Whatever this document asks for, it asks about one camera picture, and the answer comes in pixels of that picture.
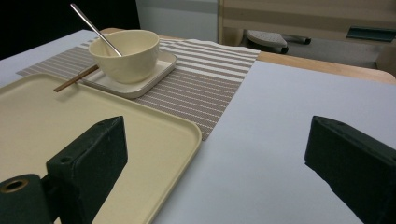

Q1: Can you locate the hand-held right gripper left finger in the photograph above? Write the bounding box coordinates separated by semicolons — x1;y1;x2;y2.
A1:
46;115;129;224

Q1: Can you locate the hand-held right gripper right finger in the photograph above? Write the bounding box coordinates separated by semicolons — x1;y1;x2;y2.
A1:
304;115;396;224

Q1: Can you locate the cream plastic tray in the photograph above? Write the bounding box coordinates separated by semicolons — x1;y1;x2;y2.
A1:
0;73;204;224

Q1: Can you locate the white square plate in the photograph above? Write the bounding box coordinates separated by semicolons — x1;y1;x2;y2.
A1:
81;49;177;100

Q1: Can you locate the brown wooden chopstick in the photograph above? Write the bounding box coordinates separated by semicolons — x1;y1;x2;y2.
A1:
53;63;100;93

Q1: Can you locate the cream bowl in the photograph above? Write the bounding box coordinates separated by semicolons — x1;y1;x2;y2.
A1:
88;29;161;84

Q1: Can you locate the metal spoon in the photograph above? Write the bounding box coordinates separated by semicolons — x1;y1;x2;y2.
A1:
69;3;123;58

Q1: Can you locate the pale blue board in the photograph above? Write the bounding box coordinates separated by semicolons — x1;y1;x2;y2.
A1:
0;29;396;224

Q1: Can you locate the wooden table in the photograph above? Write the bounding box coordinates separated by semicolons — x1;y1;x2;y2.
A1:
99;27;396;86

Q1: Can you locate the dark desk label strip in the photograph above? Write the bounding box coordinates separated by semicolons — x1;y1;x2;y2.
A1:
346;26;396;43

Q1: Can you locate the striped placemat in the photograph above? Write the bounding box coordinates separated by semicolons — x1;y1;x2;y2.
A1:
16;37;262;142

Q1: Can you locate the light wooden desk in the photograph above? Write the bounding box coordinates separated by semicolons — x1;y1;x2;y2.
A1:
218;0;396;78

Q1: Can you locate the white cabinet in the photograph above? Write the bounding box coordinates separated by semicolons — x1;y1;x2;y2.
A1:
135;0;219;43

